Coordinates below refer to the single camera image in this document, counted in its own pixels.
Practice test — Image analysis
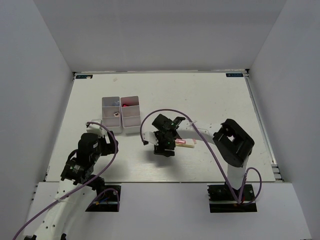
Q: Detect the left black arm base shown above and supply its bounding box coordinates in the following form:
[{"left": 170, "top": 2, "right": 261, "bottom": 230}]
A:
[{"left": 85, "top": 183, "right": 122, "bottom": 213}]

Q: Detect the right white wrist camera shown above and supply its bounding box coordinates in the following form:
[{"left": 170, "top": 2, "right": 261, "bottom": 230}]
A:
[{"left": 142, "top": 131, "right": 159, "bottom": 146}]

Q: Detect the right white organizer bin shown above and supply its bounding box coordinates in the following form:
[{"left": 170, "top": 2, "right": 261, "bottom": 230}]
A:
[{"left": 120, "top": 95, "right": 142, "bottom": 135}]

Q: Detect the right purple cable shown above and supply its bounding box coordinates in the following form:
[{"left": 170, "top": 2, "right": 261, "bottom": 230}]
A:
[{"left": 139, "top": 108, "right": 263, "bottom": 205}]

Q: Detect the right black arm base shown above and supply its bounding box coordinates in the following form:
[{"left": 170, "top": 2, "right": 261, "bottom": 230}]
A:
[{"left": 207, "top": 184, "right": 258, "bottom": 213}]

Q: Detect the white organizer bin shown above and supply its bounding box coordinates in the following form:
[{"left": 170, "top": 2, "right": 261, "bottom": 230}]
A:
[
  {"left": 120, "top": 95, "right": 142, "bottom": 135},
  {"left": 101, "top": 96, "right": 123, "bottom": 134}
]

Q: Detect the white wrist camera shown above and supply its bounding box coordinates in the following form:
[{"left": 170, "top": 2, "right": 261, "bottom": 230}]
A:
[
  {"left": 85, "top": 119, "right": 105, "bottom": 138},
  {"left": 142, "top": 131, "right": 159, "bottom": 146}
]

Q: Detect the blue table label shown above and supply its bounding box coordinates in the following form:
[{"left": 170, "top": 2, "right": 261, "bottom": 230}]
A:
[
  {"left": 75, "top": 74, "right": 93, "bottom": 79},
  {"left": 225, "top": 73, "right": 244, "bottom": 78}
]

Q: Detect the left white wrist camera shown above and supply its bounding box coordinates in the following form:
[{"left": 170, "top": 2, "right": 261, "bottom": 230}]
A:
[{"left": 85, "top": 119, "right": 105, "bottom": 138}]

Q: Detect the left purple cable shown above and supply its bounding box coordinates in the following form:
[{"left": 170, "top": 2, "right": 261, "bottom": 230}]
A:
[{"left": 12, "top": 120, "right": 120, "bottom": 240}]

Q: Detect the purple cable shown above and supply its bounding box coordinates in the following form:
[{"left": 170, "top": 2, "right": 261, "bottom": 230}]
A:
[
  {"left": 12, "top": 120, "right": 120, "bottom": 240},
  {"left": 139, "top": 108, "right": 263, "bottom": 205}
]

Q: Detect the yellow flat stick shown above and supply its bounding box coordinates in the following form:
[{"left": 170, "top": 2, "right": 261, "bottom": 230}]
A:
[{"left": 175, "top": 139, "right": 197, "bottom": 149}]

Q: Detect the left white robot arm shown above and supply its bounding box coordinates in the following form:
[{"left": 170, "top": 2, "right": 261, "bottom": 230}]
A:
[{"left": 24, "top": 131, "right": 119, "bottom": 240}]

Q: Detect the left white organizer bin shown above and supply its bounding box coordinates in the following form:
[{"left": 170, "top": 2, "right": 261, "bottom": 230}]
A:
[{"left": 101, "top": 96, "right": 123, "bottom": 134}]

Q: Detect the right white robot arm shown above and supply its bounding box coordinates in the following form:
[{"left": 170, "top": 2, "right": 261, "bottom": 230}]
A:
[{"left": 142, "top": 114, "right": 255, "bottom": 200}]

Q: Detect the left blue table label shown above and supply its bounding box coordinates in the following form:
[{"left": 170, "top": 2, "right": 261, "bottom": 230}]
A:
[{"left": 75, "top": 74, "right": 93, "bottom": 79}]

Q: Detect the right blue table label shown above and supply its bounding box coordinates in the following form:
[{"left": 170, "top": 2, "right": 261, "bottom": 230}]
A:
[{"left": 225, "top": 73, "right": 244, "bottom": 78}]

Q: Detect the pink correction tape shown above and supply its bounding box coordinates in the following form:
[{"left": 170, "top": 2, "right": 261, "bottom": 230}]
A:
[{"left": 175, "top": 139, "right": 186, "bottom": 145}]

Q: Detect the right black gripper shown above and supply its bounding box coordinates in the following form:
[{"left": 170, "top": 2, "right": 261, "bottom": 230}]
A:
[{"left": 153, "top": 131, "right": 176, "bottom": 158}]

